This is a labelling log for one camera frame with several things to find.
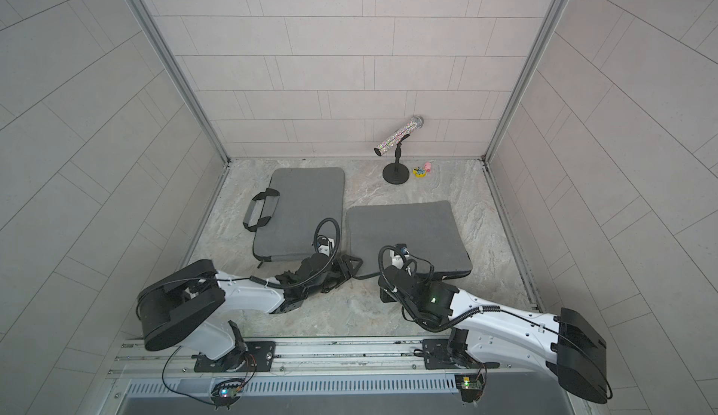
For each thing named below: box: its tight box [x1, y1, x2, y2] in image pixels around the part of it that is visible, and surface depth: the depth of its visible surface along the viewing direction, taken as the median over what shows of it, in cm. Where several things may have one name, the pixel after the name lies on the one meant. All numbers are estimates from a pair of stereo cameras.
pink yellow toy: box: [412, 161, 432, 179], surface depth 114 cm
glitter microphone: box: [373, 115, 425, 158], surface depth 98 cm
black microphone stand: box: [382, 133, 411, 186], surface depth 113 cm
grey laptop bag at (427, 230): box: [346, 200, 474, 280], surface depth 95 cm
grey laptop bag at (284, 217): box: [242, 166, 346, 268], surface depth 101 cm
